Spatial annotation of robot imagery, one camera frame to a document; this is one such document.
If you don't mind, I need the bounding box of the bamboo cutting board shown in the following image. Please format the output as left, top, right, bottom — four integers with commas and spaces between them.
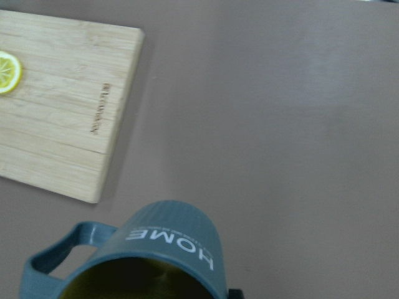
1, 10, 144, 203

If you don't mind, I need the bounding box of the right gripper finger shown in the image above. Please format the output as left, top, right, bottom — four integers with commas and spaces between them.
228, 288, 243, 299

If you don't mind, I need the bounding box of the dark blue HOME mug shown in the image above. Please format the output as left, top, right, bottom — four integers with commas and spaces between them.
19, 201, 229, 298

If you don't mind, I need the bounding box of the lemon slice on knife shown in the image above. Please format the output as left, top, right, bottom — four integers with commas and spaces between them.
1, 51, 22, 95

